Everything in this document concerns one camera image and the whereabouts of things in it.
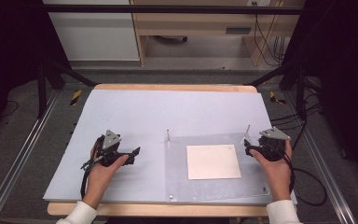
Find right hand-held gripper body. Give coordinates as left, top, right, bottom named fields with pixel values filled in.
left=257, top=126, right=292, bottom=162

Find left hand-held gripper black cable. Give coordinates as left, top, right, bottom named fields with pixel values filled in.
left=79, top=157, right=102, bottom=200

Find hanging black cables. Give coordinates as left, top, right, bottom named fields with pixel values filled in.
left=253, top=1, right=286, bottom=67

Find clear acrylic photo frame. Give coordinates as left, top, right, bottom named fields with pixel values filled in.
left=163, top=124, right=271, bottom=204

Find thin black floor cable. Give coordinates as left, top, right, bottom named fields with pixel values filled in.
left=0, top=99, right=20, bottom=119

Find grey desk label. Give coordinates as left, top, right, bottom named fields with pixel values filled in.
left=225, top=26, right=253, bottom=35

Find yellow black tape strip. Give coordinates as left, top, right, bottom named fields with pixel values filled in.
left=69, top=89, right=83, bottom=107
left=268, top=90, right=287, bottom=105

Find light wooden desk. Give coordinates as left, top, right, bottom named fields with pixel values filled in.
left=129, top=0, right=306, bottom=67

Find white cabinet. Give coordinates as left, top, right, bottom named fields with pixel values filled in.
left=42, top=0, right=141, bottom=63

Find black floor cables bundle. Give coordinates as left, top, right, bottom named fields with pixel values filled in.
left=269, top=92, right=324, bottom=132

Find black metal stand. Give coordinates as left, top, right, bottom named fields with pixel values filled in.
left=244, top=61, right=310, bottom=121
left=36, top=60, right=98, bottom=119

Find person's right hand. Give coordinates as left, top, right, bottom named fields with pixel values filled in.
left=249, top=139, right=294, bottom=203

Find black curtain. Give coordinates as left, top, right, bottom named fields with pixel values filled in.
left=0, top=0, right=73, bottom=143
left=282, top=0, right=358, bottom=183

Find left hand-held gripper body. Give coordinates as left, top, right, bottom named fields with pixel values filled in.
left=89, top=129, right=129, bottom=168

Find black horizontal frame bar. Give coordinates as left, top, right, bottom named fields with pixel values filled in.
left=42, top=4, right=306, bottom=16

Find aluminium floor rail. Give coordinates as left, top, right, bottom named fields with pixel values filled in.
left=282, top=91, right=358, bottom=224
left=0, top=89, right=61, bottom=224

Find wooden table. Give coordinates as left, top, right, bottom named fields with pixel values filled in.
left=47, top=83, right=269, bottom=218

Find printed photo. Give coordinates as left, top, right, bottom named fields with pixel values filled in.
left=186, top=144, right=242, bottom=181

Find person's left hand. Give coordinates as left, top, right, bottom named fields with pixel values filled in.
left=82, top=154, right=130, bottom=209

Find white foam board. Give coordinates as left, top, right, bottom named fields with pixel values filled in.
left=42, top=89, right=298, bottom=206

